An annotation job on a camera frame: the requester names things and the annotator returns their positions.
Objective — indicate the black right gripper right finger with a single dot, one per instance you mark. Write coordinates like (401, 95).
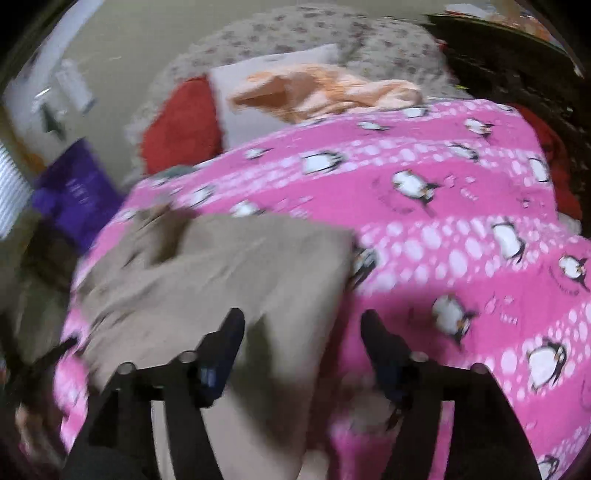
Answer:
(389, 355)

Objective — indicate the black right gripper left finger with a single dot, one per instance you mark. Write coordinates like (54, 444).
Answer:
(216, 356)

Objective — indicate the beige large garment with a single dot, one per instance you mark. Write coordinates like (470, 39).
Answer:
(172, 278)

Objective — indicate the pink penguin print blanket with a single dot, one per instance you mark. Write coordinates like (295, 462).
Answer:
(456, 209)

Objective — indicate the window with blinds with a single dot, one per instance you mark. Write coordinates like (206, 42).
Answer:
(15, 192)

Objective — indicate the purple bag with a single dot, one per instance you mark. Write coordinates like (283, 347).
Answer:
(75, 195)

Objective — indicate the red pillow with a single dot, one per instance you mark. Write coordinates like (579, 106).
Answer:
(185, 132)

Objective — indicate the red cloth by headboard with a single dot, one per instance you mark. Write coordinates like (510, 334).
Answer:
(558, 160)

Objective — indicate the peach fringed cloth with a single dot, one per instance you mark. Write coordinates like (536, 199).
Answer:
(298, 93)

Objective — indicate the floral quilt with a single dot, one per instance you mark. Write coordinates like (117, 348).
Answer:
(376, 48)

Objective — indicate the dark wooden headboard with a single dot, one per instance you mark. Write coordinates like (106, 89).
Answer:
(506, 65)

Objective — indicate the white wall paper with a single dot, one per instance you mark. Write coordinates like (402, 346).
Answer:
(74, 85)

